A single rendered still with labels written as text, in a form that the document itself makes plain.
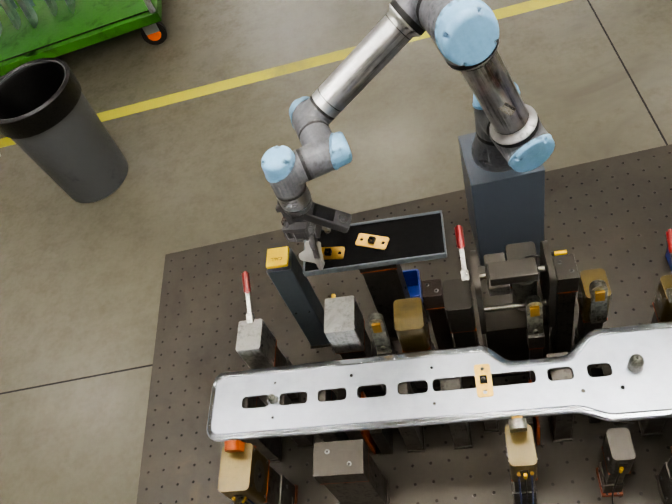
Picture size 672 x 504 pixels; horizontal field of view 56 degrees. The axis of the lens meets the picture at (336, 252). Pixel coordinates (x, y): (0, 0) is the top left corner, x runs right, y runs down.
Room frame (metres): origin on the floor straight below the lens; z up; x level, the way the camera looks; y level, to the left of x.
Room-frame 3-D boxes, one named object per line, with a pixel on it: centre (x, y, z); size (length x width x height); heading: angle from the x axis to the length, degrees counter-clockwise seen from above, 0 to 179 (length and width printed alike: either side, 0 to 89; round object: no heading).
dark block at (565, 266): (0.74, -0.49, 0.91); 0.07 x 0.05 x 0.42; 160
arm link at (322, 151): (1.06, -0.06, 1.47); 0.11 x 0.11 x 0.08; 0
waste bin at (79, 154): (3.22, 1.16, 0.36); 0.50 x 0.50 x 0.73
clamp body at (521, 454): (0.42, -0.19, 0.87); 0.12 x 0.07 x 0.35; 160
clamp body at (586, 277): (0.71, -0.54, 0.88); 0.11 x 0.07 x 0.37; 160
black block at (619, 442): (0.35, -0.39, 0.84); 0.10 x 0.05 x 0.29; 160
